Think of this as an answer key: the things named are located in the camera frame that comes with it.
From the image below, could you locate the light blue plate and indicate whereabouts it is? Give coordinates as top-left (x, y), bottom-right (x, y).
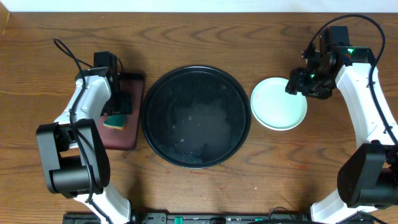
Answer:
top-left (251, 77), bottom-right (307, 131)

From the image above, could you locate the rectangular black tray red mat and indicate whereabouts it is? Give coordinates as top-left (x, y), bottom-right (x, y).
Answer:
top-left (97, 73), bottom-right (145, 151)

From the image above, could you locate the green sponge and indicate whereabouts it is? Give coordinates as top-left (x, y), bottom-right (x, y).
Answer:
top-left (103, 114), bottom-right (126, 130)

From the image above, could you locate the round black tray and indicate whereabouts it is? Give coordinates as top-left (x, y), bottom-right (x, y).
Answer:
top-left (141, 65), bottom-right (251, 169)

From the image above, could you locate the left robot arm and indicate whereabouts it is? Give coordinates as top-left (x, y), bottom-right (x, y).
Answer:
top-left (36, 52), bottom-right (135, 223)

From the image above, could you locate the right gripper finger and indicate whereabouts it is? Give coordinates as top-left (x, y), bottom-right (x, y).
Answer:
top-left (306, 84), bottom-right (332, 100)
top-left (285, 68), bottom-right (307, 95)

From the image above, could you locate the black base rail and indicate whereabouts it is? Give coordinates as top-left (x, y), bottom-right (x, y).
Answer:
top-left (62, 211), bottom-right (376, 224)

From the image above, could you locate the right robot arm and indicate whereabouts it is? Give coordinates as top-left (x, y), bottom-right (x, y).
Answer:
top-left (285, 26), bottom-right (397, 223)

